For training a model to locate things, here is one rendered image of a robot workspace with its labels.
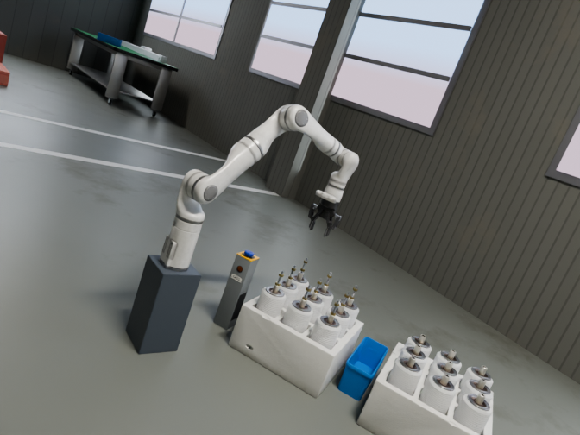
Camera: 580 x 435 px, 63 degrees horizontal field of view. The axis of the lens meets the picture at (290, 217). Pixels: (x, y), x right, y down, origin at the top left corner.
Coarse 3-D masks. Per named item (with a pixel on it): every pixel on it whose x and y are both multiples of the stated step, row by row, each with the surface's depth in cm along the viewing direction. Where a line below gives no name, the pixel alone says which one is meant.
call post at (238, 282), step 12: (240, 264) 185; (252, 264) 185; (240, 276) 186; (252, 276) 191; (228, 288) 188; (240, 288) 186; (228, 300) 189; (240, 300) 190; (228, 312) 189; (228, 324) 190
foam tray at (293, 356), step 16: (256, 304) 182; (240, 320) 177; (256, 320) 174; (272, 320) 172; (240, 336) 178; (256, 336) 175; (272, 336) 172; (288, 336) 170; (304, 336) 169; (352, 336) 183; (256, 352) 176; (272, 352) 173; (288, 352) 170; (304, 352) 168; (320, 352) 165; (336, 352) 166; (272, 368) 174; (288, 368) 171; (304, 368) 168; (320, 368) 166; (336, 368) 179; (304, 384) 169; (320, 384) 166
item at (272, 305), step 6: (264, 288) 179; (264, 294) 176; (270, 294) 175; (258, 300) 180; (264, 300) 176; (270, 300) 175; (276, 300) 175; (282, 300) 176; (258, 306) 178; (264, 306) 176; (270, 306) 176; (276, 306) 176; (282, 306) 179; (264, 312) 176; (270, 312) 176; (276, 312) 177
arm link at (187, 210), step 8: (192, 176) 149; (200, 176) 148; (184, 184) 150; (192, 184) 147; (184, 192) 151; (184, 200) 152; (192, 200) 154; (176, 208) 152; (184, 208) 151; (192, 208) 153; (200, 208) 156; (176, 216) 152; (184, 216) 150; (192, 216) 150; (200, 216) 152
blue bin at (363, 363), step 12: (360, 348) 196; (372, 348) 201; (384, 348) 199; (348, 360) 177; (360, 360) 203; (372, 360) 201; (348, 372) 176; (360, 372) 173; (372, 372) 199; (348, 384) 176; (360, 384) 174; (360, 396) 175
